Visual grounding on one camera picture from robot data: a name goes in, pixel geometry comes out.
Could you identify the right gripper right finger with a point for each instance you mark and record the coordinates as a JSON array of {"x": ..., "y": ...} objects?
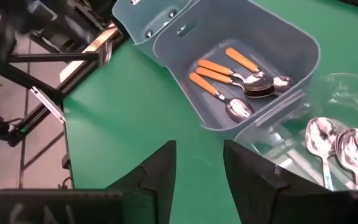
[{"x": 275, "y": 199}]

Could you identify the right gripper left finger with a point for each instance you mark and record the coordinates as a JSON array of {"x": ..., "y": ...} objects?
[{"x": 135, "y": 199}]

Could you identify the green table mat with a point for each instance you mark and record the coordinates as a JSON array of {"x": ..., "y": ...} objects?
[{"x": 120, "y": 124}]

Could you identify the clear plastic bin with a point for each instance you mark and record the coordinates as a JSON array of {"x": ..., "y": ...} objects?
[{"x": 346, "y": 93}]

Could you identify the blue-grey plastic bin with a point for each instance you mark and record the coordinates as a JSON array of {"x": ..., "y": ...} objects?
[{"x": 291, "y": 40}]

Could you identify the light teal plastic bin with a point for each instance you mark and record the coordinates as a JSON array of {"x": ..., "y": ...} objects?
[{"x": 141, "y": 18}]

